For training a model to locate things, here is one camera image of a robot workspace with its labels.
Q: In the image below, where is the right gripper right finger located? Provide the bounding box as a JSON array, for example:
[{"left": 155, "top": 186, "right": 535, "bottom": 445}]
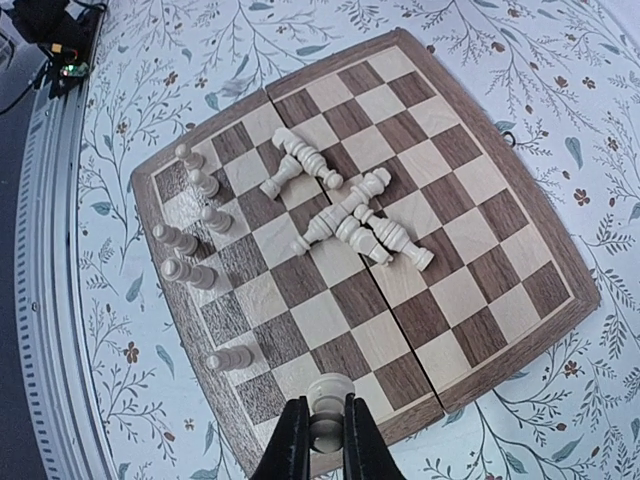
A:
[{"left": 342, "top": 393, "right": 403, "bottom": 480}]

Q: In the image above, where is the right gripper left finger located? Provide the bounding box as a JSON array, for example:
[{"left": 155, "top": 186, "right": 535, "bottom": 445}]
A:
[{"left": 250, "top": 396, "right": 310, "bottom": 480}]

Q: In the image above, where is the white pawn placed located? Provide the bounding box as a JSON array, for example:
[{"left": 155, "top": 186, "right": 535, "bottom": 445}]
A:
[
  {"left": 160, "top": 257, "right": 217, "bottom": 290},
  {"left": 307, "top": 373, "right": 355, "bottom": 454},
  {"left": 205, "top": 345, "right": 254, "bottom": 372},
  {"left": 152, "top": 223, "right": 198, "bottom": 256},
  {"left": 200, "top": 206, "right": 233, "bottom": 233},
  {"left": 188, "top": 169, "right": 219, "bottom": 198}
]

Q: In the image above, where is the wooden chess board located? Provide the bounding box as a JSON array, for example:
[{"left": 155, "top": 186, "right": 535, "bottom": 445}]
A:
[{"left": 131, "top": 29, "right": 600, "bottom": 474}]

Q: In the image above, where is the white pawn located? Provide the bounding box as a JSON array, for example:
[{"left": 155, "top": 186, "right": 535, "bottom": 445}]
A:
[{"left": 175, "top": 143, "right": 205, "bottom": 172}]

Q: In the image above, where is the white chess piece knight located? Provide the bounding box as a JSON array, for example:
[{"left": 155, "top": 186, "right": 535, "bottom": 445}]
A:
[{"left": 335, "top": 215, "right": 393, "bottom": 266}]

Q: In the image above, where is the white chess piece queen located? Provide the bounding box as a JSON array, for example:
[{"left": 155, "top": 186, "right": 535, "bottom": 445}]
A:
[{"left": 290, "top": 167, "right": 391, "bottom": 256}]

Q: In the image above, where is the white chess piece bishop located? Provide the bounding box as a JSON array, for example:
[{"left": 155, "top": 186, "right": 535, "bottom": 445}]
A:
[{"left": 272, "top": 127, "right": 344, "bottom": 190}]

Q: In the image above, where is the floral patterned table mat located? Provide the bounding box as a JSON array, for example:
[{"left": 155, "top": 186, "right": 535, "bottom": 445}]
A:
[{"left": 77, "top": 1, "right": 639, "bottom": 479}]

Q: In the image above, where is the front aluminium rail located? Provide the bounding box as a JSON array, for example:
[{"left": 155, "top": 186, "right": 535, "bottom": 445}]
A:
[{"left": 9, "top": 9, "right": 121, "bottom": 480}]

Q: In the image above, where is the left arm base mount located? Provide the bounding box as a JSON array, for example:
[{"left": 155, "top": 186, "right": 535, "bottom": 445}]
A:
[{"left": 4, "top": 1, "right": 108, "bottom": 99}]

